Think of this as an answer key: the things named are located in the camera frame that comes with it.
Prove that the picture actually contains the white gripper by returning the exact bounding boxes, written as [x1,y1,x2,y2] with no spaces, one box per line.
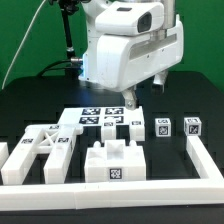
[84,15,185,112]

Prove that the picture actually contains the white chair seat block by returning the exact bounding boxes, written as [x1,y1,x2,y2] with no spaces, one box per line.
[84,139,146,183]

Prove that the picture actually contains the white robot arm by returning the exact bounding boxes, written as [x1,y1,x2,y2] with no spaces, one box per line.
[79,0,184,110]

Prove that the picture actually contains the white tagged cube near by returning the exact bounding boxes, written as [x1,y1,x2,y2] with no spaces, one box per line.
[155,118,171,137]

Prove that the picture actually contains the white tagged cube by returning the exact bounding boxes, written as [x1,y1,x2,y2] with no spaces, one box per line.
[155,118,171,137]
[184,117,202,136]

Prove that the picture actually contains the white tagged cube far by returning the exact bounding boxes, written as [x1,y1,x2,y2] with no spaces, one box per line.
[184,117,202,136]

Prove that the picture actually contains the white L-shaped border fence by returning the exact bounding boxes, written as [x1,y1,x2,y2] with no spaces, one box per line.
[0,136,224,211]

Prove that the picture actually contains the white part at left edge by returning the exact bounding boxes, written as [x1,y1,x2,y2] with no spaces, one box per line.
[0,142,9,169]

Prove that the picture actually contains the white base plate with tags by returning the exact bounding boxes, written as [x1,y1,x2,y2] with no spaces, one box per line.
[58,107,144,126]

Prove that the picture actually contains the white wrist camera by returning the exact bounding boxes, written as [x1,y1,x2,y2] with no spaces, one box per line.
[95,1,164,36]

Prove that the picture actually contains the black cable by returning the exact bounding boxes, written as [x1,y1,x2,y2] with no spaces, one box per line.
[35,59,84,78]

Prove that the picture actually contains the white chair back frame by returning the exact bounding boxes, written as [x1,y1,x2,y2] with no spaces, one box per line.
[1,124,83,185]

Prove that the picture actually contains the black camera stand pole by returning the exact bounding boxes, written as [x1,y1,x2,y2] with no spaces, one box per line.
[48,0,79,59]

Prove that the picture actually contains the white cable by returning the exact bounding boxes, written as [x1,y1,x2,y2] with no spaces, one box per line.
[1,0,48,90]

